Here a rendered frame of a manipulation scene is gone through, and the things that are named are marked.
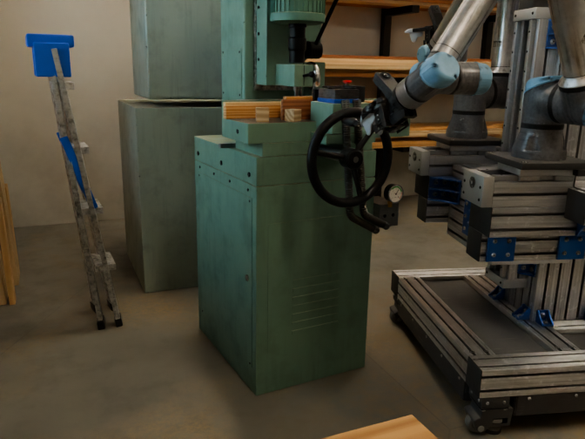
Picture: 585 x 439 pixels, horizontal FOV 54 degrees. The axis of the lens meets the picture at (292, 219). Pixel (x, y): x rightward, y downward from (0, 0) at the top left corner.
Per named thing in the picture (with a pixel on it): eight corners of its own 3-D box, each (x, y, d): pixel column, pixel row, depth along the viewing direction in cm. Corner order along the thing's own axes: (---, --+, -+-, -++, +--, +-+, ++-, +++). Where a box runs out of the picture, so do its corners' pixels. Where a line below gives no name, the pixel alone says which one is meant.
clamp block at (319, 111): (331, 134, 170) (332, 104, 167) (308, 130, 181) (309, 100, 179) (372, 132, 176) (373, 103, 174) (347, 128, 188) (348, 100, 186)
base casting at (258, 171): (254, 186, 173) (254, 157, 170) (193, 158, 222) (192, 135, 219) (376, 176, 193) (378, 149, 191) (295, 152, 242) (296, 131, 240)
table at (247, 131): (260, 148, 160) (260, 126, 158) (220, 136, 186) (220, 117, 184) (428, 139, 188) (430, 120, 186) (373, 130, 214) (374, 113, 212)
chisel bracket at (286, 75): (293, 91, 184) (294, 64, 182) (274, 90, 196) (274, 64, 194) (313, 91, 187) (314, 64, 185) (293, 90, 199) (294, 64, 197)
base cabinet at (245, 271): (254, 397, 190) (254, 187, 172) (197, 327, 240) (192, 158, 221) (366, 367, 211) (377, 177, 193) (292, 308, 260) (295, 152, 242)
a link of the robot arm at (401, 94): (400, 72, 134) (429, 74, 138) (390, 82, 138) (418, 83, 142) (407, 102, 133) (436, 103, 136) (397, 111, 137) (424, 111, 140)
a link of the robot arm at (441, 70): (467, 82, 126) (437, 81, 123) (437, 103, 136) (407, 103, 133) (460, 50, 128) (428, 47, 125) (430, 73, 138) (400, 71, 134)
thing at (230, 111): (225, 118, 180) (225, 105, 179) (224, 118, 181) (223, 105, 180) (396, 114, 210) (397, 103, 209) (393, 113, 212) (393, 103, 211)
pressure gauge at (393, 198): (387, 209, 190) (389, 185, 188) (380, 206, 194) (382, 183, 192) (402, 207, 193) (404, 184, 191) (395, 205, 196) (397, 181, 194)
